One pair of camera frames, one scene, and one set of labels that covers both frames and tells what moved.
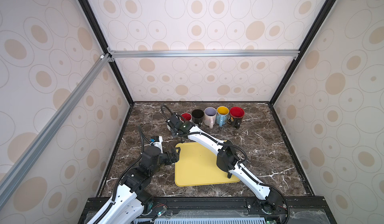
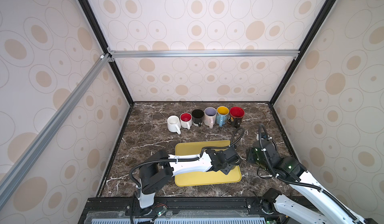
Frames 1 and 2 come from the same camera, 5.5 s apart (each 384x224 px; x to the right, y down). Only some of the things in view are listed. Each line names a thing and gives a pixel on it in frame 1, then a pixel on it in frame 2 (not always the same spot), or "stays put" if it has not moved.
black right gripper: x=172 y=130 -> x=250 y=154
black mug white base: x=197 y=116 stays put
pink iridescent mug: x=210 y=116 stays put
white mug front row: x=185 y=116 stays put
